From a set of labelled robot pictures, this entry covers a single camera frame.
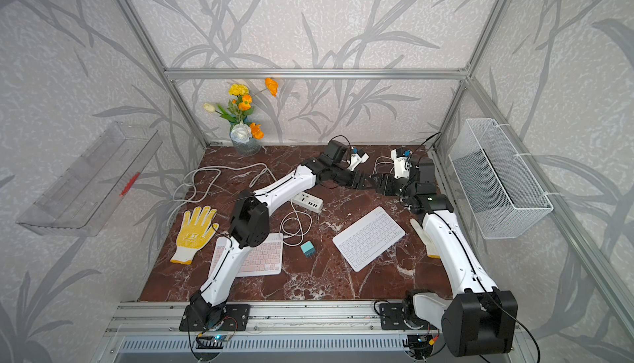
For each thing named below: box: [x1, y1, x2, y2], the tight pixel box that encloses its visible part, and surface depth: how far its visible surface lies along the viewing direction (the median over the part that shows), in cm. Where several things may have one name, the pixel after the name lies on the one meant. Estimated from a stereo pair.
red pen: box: [118, 171, 142, 197], surface depth 69 cm
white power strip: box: [290, 191, 324, 213], surface depth 98 cm
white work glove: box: [409, 217, 441, 260], surface depth 92 cm
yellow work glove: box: [170, 205, 220, 265], surface depth 93 cm
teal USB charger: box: [300, 240, 317, 259], surface depth 88 cm
